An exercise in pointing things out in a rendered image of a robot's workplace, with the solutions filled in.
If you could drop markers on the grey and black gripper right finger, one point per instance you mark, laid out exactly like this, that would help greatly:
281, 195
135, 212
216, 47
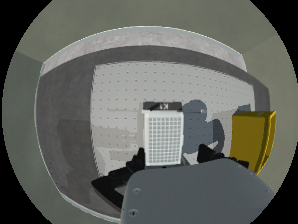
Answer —
206, 154

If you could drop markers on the light grey perforated base plate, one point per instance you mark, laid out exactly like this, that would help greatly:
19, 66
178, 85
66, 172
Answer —
119, 90

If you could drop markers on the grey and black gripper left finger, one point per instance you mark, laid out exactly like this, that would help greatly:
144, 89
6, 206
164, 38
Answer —
105, 185

